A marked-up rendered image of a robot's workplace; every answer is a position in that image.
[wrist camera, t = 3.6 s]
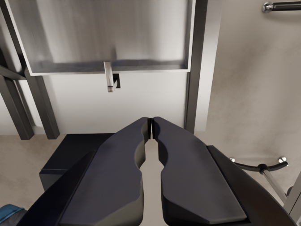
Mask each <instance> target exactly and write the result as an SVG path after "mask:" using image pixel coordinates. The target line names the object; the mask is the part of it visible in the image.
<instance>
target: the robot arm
mask: <svg viewBox="0 0 301 226"><path fill-rule="evenodd" d="M151 128H152V136H153V139H155V140H156V142H157V143H158V156H159V161H160V162H161V163H162V164H163V166H164V168H163V170H162V171H161V202H162V211H163V219H164V221H165V223H166V224H167V225H169V226H298V225H297V224H296V223H295V222H294V220H293V219H292V218H291V217H290V215H289V214H288V213H287V212H286V210H285V209H284V208H283V207H282V206H281V205H280V203H279V202H278V201H277V200H276V199H275V198H274V197H273V196H272V195H271V194H270V193H269V192H268V191H267V190H266V189H265V188H264V187H263V186H261V185H260V184H259V183H258V182H257V181H256V180H254V179H253V178H252V177H251V176H249V175H248V174H247V173H246V172H245V171H244V170H242V169H241V168H240V167H239V166H237V165H236V164H235V163H234V162H233V161H231V160H230V159H229V158H228V157H226V156H225V155H224V154H223V153H222V152H221V151H219V150H218V149H217V148H216V147H215V146H213V145H206V144H205V143H204V142H202V141H201V140H200V139H199V138H198V137H196V136H195V135H193V134H192V133H190V132H188V131H187V130H185V129H183V128H181V127H179V126H177V125H175V124H173V123H171V122H169V121H167V120H165V119H163V118H162V117H158V116H157V117H153V118H149V117H142V118H140V119H138V120H136V121H135V122H133V123H131V124H130V125H128V126H126V127H125V128H123V129H121V130H120V131H118V132H116V133H115V134H113V135H112V136H111V137H109V138H108V139H107V140H106V141H105V142H103V143H102V144H101V145H100V146H99V147H98V148H97V149H96V150H89V151H88V152H87V153H86V154H85V155H84V156H83V157H82V158H81V159H80V160H78V161H77V162H76V163H75V164H74V165H73V166H72V167H71V168H70V169H69V170H68V171H66V172H65V173H64V174H63V175H62V176H61V177H60V178H59V179H58V180H57V181H56V182H54V183H53V184H52V185H51V186H50V187H49V188H48V189H47V190H46V191H45V192H44V193H43V194H42V195H41V196H40V197H39V198H38V199H37V200H36V201H35V202H34V204H33V205H32V206H31V207H30V208H29V209H28V211H27V210H25V208H20V207H17V206H15V205H12V204H7V205H4V206H3V207H1V208H0V226H139V225H140V224H141V222H142V220H143V211H144V190H143V179H142V172H141V171H140V167H141V166H142V164H143V163H144V162H145V160H146V155H145V144H146V142H147V141H148V140H149V139H151Z"/></svg>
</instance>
